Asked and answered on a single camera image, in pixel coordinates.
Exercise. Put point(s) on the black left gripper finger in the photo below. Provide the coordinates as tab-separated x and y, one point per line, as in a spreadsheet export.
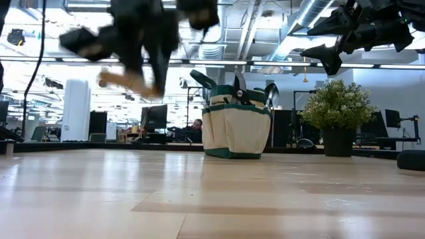
161	49
131	49

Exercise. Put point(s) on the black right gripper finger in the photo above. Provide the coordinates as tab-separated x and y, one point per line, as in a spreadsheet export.
328	56
335	25

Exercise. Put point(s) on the black pruning shears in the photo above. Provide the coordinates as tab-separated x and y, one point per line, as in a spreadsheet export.
239	84

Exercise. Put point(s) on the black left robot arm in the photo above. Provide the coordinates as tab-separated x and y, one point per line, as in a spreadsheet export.
3	13

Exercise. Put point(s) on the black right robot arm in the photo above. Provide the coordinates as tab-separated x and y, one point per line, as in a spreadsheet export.
415	10

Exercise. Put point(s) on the black monitor on arm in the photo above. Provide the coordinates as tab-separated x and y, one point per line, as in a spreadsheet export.
392	118

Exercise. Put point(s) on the cream green gardening bag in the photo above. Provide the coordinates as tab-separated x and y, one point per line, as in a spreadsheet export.
235	129

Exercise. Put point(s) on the white flowering plant black pot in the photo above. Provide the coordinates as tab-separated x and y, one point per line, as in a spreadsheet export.
337	106

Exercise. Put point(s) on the long ceiling light strip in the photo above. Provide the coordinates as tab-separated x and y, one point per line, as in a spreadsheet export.
216	62

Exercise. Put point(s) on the black background monitor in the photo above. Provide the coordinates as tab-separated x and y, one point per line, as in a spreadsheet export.
154	117

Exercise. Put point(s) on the black background cabinet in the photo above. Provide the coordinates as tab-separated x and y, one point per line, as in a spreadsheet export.
98	123

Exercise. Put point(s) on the black partition panel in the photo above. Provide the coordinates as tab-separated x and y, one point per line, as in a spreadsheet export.
285	129

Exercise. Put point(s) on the person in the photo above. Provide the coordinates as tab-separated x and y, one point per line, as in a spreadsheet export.
194	132

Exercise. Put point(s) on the small black rounded object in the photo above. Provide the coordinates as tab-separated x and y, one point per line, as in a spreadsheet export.
411	161

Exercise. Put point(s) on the silver slanted ceiling duct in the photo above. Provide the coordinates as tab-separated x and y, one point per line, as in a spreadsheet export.
310	10

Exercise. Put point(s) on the silver round ceiling duct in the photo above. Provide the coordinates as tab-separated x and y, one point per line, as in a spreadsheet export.
212	49

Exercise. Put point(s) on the black metal stand frame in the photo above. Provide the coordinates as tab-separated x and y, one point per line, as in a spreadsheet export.
294	109

